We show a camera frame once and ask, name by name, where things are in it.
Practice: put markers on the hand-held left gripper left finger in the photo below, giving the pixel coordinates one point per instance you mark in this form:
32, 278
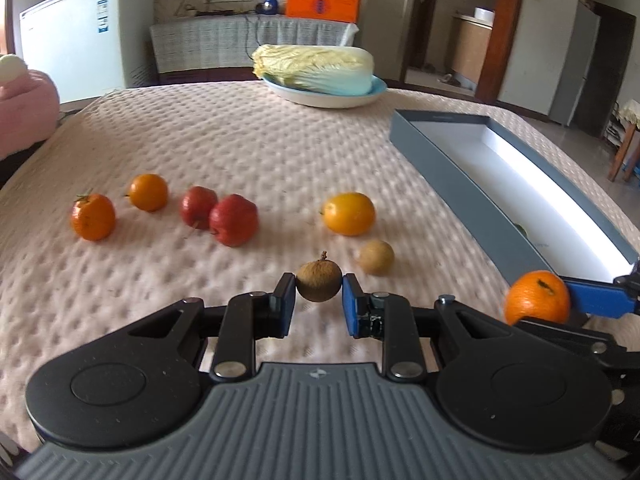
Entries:
285, 306

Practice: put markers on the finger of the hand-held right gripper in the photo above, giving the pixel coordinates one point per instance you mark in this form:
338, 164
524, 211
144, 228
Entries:
575, 335
600, 297

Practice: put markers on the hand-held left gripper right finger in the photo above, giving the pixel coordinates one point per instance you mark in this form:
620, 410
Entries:
350, 306

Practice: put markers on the brown longan with stem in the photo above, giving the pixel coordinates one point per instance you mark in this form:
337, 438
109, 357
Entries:
319, 281

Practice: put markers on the orange with dark mark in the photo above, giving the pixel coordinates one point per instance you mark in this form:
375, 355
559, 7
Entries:
537, 297

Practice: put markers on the large yellow-orange orange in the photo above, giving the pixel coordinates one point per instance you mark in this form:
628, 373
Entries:
348, 213

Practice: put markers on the grey cardboard box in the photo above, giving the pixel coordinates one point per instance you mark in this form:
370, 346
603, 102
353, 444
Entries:
450, 160

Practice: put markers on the orange with green stem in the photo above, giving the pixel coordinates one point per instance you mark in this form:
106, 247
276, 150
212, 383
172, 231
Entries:
93, 216

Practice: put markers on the large red apple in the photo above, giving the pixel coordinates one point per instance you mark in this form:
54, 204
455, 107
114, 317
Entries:
233, 220

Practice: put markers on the small red apple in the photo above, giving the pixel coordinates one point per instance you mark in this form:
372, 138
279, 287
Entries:
195, 206

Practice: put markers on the small orange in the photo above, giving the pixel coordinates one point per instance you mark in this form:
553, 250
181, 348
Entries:
147, 192

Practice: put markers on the light blue plate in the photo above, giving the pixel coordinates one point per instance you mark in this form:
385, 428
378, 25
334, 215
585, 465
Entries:
325, 100

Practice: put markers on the napa cabbage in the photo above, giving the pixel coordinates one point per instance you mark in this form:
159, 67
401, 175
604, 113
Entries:
315, 67

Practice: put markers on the grey slipper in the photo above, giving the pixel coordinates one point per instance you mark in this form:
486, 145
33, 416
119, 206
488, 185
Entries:
451, 80

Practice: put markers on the cabinet with checked cloth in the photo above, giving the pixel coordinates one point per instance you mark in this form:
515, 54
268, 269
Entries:
210, 42

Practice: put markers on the wooden kitchen counter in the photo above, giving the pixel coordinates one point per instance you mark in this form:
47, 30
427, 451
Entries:
470, 50

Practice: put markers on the pink plush toy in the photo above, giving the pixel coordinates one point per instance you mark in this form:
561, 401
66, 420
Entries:
25, 110

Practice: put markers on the white chest freezer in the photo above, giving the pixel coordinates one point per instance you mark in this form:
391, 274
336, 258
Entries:
75, 45

